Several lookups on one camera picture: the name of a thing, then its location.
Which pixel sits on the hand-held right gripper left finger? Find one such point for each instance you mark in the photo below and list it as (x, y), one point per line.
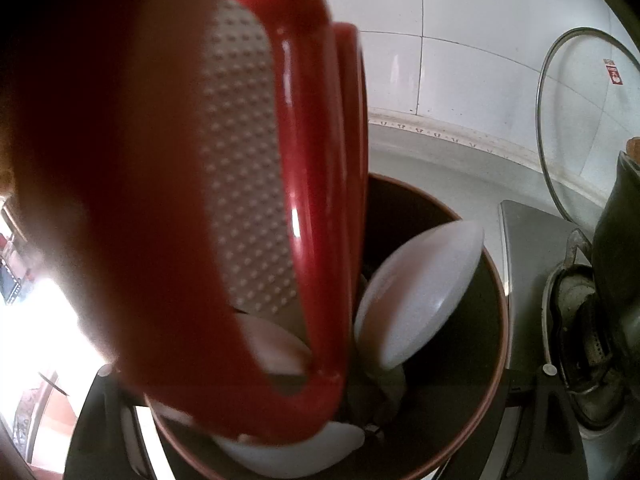
(95, 435)

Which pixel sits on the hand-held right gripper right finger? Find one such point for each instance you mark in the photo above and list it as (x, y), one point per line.
(550, 440)

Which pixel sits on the red metal canister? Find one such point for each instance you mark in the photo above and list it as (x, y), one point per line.
(465, 360)

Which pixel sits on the white smooth rice paddle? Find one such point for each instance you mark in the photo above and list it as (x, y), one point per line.
(420, 285)

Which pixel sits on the round gas burner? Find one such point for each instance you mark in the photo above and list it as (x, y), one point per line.
(575, 320)

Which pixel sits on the phone with lit screen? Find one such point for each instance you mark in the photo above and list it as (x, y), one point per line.
(10, 285)

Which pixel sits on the black clay pot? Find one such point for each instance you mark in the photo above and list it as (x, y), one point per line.
(617, 260)

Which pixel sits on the stainless steel gas stove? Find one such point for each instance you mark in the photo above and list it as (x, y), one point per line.
(530, 240)

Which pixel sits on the glass pot lid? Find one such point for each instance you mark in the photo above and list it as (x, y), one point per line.
(585, 125)

